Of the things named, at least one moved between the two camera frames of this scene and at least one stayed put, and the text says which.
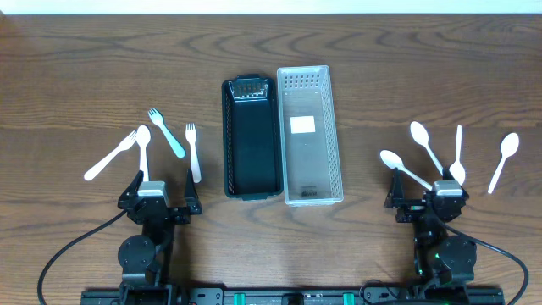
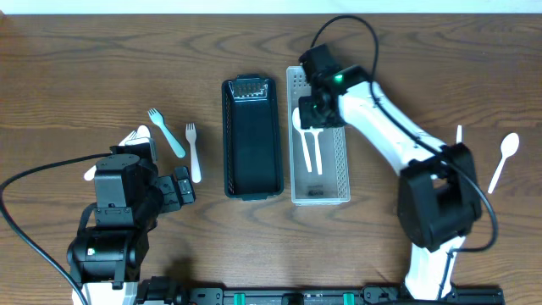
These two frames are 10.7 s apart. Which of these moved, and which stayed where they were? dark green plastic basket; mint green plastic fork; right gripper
Moved: right gripper
Stayed: dark green plastic basket; mint green plastic fork
